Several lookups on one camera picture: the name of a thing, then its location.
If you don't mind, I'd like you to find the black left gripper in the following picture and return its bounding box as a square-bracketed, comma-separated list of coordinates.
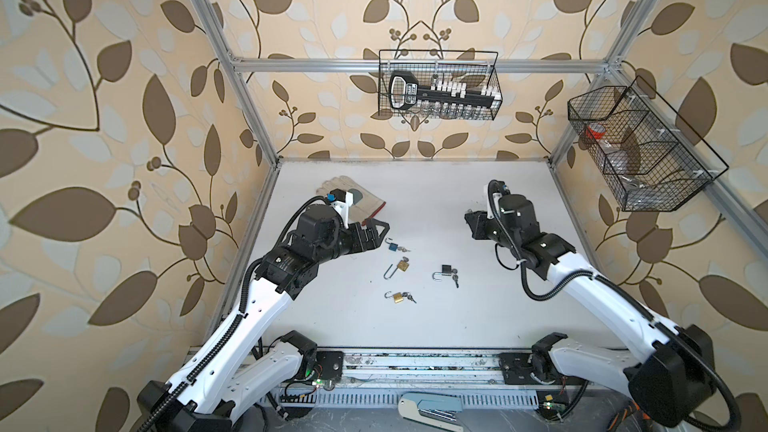
[312, 218, 390, 267]

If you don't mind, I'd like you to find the brass padlock with keys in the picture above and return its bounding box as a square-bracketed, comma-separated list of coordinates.
[384, 291, 416, 303]

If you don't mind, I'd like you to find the black wire basket wall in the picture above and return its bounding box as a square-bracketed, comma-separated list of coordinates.
[378, 48, 503, 121]
[567, 76, 729, 213]

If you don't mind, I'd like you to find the grey blue tool on floor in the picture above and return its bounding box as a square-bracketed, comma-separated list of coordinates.
[397, 392, 465, 432]

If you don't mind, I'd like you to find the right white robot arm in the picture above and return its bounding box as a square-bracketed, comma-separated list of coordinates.
[465, 180, 743, 431]

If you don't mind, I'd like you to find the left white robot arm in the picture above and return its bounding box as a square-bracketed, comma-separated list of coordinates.
[137, 192, 390, 431]

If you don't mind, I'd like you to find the black wire basket right wall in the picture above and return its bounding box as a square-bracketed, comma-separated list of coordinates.
[567, 76, 729, 213]

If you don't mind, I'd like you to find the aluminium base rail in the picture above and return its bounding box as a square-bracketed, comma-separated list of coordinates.
[251, 346, 607, 412]

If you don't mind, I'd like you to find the black socket set holder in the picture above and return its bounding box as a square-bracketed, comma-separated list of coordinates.
[384, 70, 503, 114]

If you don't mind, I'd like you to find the small blue padlock with keys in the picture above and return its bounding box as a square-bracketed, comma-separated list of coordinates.
[385, 238, 410, 253]

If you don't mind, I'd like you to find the brass padlock long shackle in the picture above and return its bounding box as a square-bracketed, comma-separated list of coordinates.
[383, 257, 410, 280]

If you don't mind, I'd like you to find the white work glove red cuff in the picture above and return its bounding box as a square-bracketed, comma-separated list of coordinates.
[316, 175, 386, 222]

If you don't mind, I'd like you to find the black wire basket back wall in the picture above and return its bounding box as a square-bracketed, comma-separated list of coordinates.
[378, 48, 503, 121]

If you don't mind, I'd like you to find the red capped item in basket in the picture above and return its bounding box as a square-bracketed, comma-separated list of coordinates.
[584, 122, 606, 142]

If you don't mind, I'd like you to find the black padlock with keys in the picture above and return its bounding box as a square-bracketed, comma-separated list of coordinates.
[432, 264, 459, 288]

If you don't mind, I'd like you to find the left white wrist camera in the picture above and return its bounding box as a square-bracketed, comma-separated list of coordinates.
[326, 189, 354, 227]

